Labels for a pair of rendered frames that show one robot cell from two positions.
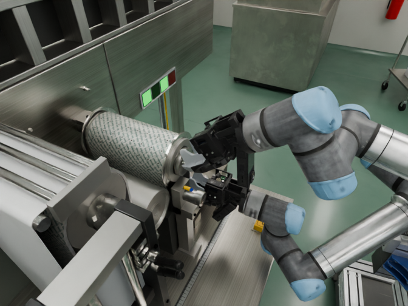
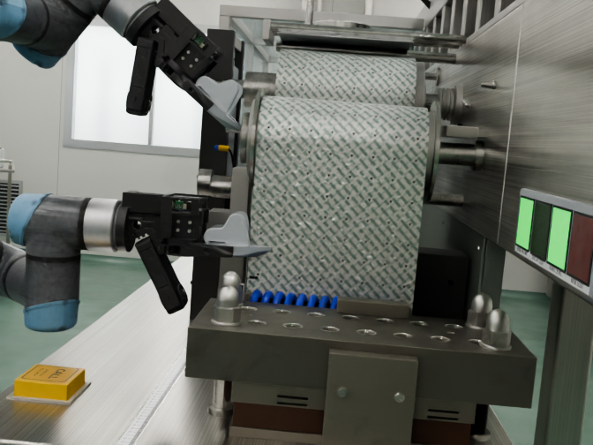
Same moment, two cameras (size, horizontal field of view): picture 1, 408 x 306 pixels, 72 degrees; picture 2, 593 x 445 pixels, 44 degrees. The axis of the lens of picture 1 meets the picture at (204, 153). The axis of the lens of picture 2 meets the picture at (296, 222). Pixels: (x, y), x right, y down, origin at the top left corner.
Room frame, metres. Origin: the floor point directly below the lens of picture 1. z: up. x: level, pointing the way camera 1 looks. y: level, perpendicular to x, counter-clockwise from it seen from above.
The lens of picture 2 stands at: (1.54, -0.32, 1.26)
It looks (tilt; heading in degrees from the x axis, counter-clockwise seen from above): 6 degrees down; 156
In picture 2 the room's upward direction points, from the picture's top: 4 degrees clockwise
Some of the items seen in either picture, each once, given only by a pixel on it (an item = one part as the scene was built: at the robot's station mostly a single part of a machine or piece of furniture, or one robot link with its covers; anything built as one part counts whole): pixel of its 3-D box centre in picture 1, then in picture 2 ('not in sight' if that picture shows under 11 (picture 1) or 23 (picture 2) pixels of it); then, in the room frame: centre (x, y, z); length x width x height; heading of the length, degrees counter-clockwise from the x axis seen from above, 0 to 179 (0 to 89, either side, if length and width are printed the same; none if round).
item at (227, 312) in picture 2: not in sight; (227, 304); (0.72, -0.04, 1.05); 0.04 x 0.04 x 0.04
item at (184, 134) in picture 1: (178, 159); (258, 139); (0.52, 0.07, 1.25); 0.15 x 0.01 x 0.15; 153
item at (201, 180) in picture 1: (197, 176); (237, 235); (0.58, 0.02, 1.12); 0.09 x 0.03 x 0.06; 62
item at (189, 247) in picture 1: (188, 221); (224, 265); (0.47, 0.04, 1.05); 0.06 x 0.05 x 0.31; 63
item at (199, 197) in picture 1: (200, 198); (206, 182); (0.45, 0.01, 1.18); 0.04 x 0.02 x 0.04; 153
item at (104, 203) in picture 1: (113, 216); (262, 90); (0.29, 0.16, 1.34); 0.06 x 0.06 x 0.06; 63
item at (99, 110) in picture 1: (101, 132); (430, 152); (0.63, 0.29, 1.25); 0.15 x 0.01 x 0.15; 153
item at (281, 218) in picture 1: (281, 215); (53, 223); (0.45, -0.21, 1.11); 0.11 x 0.08 x 0.09; 63
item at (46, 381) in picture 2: (266, 223); (50, 381); (0.56, -0.22, 0.91); 0.07 x 0.07 x 0.02; 63
